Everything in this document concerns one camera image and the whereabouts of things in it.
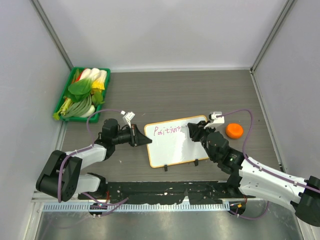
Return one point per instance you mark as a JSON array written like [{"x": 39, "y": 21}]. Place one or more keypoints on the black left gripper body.
[{"x": 131, "y": 136}]

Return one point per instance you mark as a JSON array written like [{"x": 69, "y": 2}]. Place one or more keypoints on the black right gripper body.
[{"x": 204, "y": 132}]

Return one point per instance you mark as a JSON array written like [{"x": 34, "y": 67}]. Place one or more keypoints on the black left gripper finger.
[
  {"x": 139, "y": 135},
  {"x": 143, "y": 141}
]

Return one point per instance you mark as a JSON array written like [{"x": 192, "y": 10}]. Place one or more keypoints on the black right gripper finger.
[
  {"x": 195, "y": 134},
  {"x": 201, "y": 124}
]

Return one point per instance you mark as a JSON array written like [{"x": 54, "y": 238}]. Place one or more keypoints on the yellow framed whiteboard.
[{"x": 171, "y": 143}]

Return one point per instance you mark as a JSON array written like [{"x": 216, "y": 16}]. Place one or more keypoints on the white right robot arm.
[{"x": 254, "y": 179}]

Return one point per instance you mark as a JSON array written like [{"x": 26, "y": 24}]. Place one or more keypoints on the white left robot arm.
[{"x": 61, "y": 176}]

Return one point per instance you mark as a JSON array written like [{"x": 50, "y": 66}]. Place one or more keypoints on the orange round toy fruit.
[{"x": 234, "y": 130}]

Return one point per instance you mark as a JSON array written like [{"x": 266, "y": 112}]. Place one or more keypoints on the white radish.
[{"x": 90, "y": 111}]

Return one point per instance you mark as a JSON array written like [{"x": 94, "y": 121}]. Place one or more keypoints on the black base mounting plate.
[{"x": 166, "y": 192}]

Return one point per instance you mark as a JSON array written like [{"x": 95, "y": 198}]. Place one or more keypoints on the green long beans bundle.
[{"x": 79, "y": 108}]

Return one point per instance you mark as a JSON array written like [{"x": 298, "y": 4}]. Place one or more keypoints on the yellow flower vegetable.
[{"x": 98, "y": 86}]

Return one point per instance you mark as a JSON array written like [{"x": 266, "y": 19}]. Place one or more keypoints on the green leafy bok choy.
[{"x": 79, "y": 90}]

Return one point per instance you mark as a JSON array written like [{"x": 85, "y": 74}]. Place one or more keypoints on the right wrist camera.
[{"x": 215, "y": 120}]

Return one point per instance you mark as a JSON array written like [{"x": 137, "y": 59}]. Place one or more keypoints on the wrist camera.
[
  {"x": 127, "y": 117},
  {"x": 215, "y": 120}
]

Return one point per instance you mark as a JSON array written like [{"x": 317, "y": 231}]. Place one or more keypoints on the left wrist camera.
[{"x": 127, "y": 117}]

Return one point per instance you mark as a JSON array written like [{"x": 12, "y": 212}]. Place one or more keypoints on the slotted cable duct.
[{"x": 185, "y": 206}]

